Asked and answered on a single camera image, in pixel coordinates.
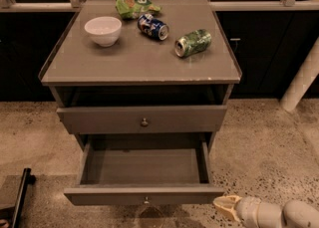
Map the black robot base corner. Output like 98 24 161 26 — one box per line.
0 167 36 228

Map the white ceramic bowl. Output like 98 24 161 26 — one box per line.
84 16 122 47

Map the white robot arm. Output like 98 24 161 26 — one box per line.
213 39 319 228

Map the grey top drawer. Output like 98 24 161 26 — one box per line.
57 106 226 134

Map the green soda can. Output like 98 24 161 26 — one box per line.
174 29 211 58

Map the green chip bag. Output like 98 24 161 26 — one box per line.
116 0 161 20

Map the blue soda can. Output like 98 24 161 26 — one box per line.
138 14 169 41

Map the grey drawer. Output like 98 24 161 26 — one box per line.
64 142 223 205
57 106 226 134

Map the grey drawer cabinet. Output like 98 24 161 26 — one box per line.
40 0 241 144

